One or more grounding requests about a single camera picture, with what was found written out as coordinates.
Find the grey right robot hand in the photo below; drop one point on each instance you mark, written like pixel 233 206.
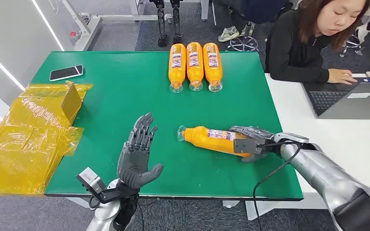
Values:
pixel 252 131

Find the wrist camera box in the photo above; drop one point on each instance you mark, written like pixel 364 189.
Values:
pixel 247 146
pixel 89 178

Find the black robot leg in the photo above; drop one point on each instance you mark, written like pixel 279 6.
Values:
pixel 162 25
pixel 176 25

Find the chrome chair base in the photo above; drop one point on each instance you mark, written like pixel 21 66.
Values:
pixel 351 44
pixel 244 43

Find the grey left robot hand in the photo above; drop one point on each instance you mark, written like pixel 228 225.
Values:
pixel 134 165

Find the black smartphone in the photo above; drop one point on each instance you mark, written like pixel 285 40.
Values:
pixel 66 73

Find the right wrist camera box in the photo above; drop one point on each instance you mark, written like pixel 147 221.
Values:
pixel 247 146

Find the person's hand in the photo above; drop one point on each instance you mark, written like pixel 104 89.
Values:
pixel 341 76

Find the yellow plastic bag stack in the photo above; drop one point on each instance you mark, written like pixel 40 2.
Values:
pixel 22 143

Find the red button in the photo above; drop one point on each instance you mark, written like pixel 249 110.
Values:
pixel 73 34

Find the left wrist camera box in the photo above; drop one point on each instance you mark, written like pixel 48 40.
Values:
pixel 89 178

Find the green table mat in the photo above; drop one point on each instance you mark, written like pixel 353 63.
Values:
pixel 134 95

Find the brown cardboard piece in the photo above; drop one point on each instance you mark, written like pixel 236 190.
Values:
pixel 72 102

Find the white desk frame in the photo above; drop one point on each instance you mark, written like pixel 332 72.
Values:
pixel 87 32

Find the white desk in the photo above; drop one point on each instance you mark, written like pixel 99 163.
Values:
pixel 331 140

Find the grey laptop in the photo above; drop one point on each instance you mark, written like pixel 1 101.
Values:
pixel 357 106

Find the orange juice bottle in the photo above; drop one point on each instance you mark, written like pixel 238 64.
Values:
pixel 204 138
pixel 194 71
pixel 177 71
pixel 212 71

